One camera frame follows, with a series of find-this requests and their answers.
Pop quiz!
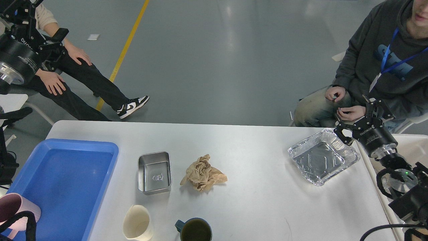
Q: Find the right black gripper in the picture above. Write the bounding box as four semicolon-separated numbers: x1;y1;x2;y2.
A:
333;95;398;158

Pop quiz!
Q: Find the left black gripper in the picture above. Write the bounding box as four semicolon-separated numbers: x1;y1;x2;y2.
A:
0;0;69;86

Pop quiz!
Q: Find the dark teal mug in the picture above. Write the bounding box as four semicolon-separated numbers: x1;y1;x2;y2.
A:
175;218;212;241

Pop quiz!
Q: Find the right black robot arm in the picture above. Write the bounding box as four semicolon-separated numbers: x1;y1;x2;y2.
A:
334;98;428;241

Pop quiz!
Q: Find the white chair of right person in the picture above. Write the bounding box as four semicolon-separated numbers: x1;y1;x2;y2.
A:
332;51;428;134

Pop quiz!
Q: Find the aluminium foil tray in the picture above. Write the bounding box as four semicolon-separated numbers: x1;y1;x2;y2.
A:
288;128;360;186

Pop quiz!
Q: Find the person in grey hoodie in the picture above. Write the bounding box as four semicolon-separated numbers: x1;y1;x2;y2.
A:
294;0;428;133

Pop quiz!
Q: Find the person in beige shirt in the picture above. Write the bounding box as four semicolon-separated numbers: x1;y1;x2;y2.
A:
7;3;150;122

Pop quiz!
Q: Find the white side table left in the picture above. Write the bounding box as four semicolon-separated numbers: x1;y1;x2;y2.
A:
0;93;28;147

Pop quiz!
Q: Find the blue plastic tray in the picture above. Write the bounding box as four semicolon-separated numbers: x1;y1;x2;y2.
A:
8;139;119;241

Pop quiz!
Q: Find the crumpled brown paper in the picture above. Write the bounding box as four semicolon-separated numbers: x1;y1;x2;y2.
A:
180;154;228;192

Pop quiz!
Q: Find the pink ribbed mug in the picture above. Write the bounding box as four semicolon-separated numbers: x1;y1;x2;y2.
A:
0;193;41;241

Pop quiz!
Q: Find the small steel rectangular tin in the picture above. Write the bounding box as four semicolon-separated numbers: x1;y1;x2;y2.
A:
137;151;172;195

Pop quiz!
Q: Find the cream paper cup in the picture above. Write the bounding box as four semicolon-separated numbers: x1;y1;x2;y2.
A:
122;205;154;241

